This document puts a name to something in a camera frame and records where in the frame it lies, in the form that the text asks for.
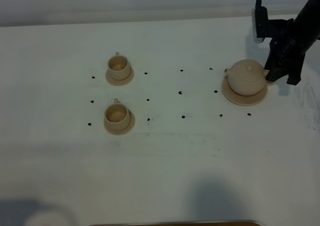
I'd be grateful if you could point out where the beige teapot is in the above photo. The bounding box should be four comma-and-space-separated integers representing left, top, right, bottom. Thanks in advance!
224, 59, 267, 96

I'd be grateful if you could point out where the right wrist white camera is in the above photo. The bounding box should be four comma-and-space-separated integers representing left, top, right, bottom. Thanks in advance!
252, 6, 269, 44

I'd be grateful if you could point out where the near beige teacup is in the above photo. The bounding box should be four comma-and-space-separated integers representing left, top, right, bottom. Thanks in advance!
104, 98, 131, 133

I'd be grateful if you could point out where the beige teacup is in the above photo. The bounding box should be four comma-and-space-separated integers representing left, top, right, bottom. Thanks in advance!
107, 52, 132, 81
104, 98, 131, 133

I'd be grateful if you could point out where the beige cup saucer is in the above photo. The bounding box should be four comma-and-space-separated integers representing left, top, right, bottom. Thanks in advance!
103, 111, 136, 136
105, 68, 134, 86

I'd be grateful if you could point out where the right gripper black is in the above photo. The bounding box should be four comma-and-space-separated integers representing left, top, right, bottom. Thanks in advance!
264, 18, 309, 85

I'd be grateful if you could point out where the beige teapot saucer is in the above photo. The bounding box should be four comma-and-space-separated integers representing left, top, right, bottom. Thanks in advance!
221, 78, 268, 107

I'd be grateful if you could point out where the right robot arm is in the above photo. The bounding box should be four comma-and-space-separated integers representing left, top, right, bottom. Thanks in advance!
264, 0, 320, 85

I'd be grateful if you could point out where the far beige cup saucer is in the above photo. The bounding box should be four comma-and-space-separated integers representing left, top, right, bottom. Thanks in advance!
105, 68, 134, 86

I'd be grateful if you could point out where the near beige cup saucer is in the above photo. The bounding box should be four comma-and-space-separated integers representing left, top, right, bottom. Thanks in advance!
103, 111, 136, 136

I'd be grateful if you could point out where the far beige teacup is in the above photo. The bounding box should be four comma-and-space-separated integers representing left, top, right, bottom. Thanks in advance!
107, 52, 132, 81

